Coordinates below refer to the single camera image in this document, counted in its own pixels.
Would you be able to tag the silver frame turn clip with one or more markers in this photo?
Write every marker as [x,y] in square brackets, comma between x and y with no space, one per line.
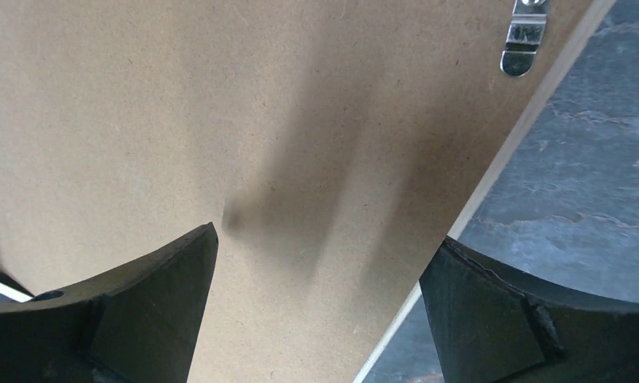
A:
[525,34]

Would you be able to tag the brown backing board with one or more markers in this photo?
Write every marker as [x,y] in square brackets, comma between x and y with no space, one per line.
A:
[245,116]

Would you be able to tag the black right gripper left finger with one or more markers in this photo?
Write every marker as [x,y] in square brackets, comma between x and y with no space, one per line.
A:
[138,322]

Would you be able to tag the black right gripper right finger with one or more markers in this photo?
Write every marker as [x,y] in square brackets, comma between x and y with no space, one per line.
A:
[492,322]

